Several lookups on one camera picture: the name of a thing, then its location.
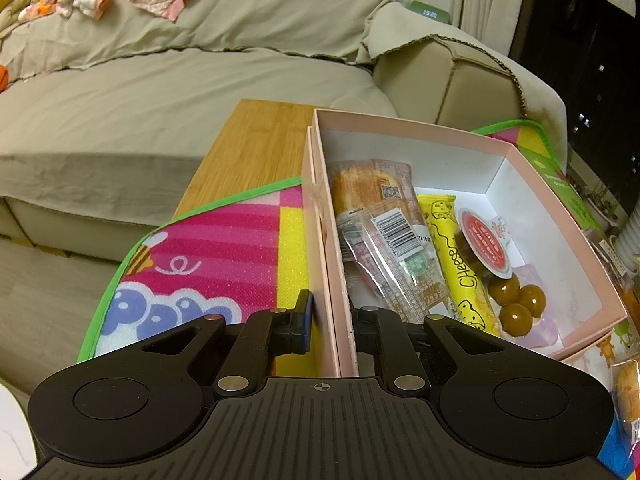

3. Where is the clear barcode snack packet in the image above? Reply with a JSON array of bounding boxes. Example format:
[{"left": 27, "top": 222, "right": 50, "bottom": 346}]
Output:
[{"left": 336, "top": 200, "right": 454, "bottom": 323}]

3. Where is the yellow cheese snack pack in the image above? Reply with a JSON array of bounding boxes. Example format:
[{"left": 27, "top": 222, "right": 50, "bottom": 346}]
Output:
[{"left": 416, "top": 194, "right": 501, "bottom": 337}]

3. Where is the pink cardboard box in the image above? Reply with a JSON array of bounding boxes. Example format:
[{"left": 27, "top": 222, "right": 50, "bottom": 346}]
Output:
[{"left": 302, "top": 110, "right": 626, "bottom": 377}]

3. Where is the green plum candy pack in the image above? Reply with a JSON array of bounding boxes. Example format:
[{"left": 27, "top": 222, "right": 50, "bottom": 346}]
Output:
[{"left": 456, "top": 209, "right": 560, "bottom": 349}]

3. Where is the packaged bread roll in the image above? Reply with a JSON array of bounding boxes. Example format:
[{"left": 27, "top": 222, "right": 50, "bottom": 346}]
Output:
[{"left": 326, "top": 158, "right": 425, "bottom": 237}]

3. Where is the colourful play mat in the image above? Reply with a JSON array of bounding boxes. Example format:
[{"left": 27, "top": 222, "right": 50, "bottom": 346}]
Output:
[{"left": 75, "top": 118, "right": 640, "bottom": 480}]

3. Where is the round packaged bun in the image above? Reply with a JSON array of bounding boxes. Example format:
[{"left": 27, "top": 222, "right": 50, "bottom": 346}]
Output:
[{"left": 612, "top": 356, "right": 640, "bottom": 446}]

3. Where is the white ribbed plant pot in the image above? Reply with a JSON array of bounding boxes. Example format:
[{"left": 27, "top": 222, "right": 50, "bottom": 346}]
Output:
[{"left": 612, "top": 200, "right": 640, "bottom": 274}]

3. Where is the beige sofa with cover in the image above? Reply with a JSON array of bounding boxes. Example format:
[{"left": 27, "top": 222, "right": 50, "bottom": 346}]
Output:
[{"left": 1, "top": 0, "right": 567, "bottom": 261}]

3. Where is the green digital clock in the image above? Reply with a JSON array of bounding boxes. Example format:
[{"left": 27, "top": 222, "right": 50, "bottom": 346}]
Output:
[{"left": 405, "top": 0, "right": 451, "bottom": 25}]

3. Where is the orange toy ball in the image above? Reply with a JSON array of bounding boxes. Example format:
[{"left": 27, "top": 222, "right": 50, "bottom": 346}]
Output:
[{"left": 0, "top": 65, "right": 9, "bottom": 92}]

